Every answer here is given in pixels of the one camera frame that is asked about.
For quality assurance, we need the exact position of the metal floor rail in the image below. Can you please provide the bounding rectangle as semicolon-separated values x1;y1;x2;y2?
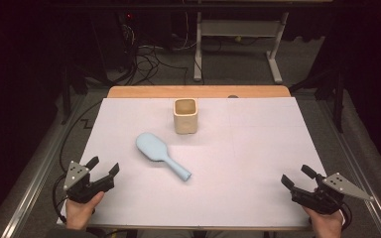
316;98;381;238
0;95;88;238

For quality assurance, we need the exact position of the white metal desk frame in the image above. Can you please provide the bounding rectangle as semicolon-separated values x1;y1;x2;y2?
192;11;291;85

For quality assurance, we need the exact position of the black equipment rack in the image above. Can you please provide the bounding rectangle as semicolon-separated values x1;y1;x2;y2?
90;11;138;73

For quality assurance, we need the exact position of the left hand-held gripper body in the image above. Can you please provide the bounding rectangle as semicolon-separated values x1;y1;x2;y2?
63;160;115;204

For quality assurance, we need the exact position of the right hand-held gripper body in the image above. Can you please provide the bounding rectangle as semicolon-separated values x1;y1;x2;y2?
291;172;375;216

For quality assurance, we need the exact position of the right hand-held gripper cable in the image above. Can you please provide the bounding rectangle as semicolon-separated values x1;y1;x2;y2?
341;201;354;231

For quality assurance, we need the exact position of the black metal stand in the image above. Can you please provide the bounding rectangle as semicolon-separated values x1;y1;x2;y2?
60;62;92;126
290;63;346;134

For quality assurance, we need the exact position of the light blue hairbrush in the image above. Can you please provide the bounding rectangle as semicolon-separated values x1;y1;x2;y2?
135;132;192;182

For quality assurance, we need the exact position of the bundle of black floor cables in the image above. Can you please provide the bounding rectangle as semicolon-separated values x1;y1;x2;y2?
118;13;206;87

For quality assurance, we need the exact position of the white table sheet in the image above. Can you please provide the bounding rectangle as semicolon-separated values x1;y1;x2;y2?
57;96;328;231

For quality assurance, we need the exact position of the beige square cup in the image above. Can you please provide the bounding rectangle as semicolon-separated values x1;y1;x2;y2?
173;97;199;135

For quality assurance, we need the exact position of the person's left hand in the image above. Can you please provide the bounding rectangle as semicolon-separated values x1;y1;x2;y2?
64;190;106;232

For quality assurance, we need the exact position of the person's right hand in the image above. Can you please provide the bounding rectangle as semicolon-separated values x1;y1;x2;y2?
302;204;345;238

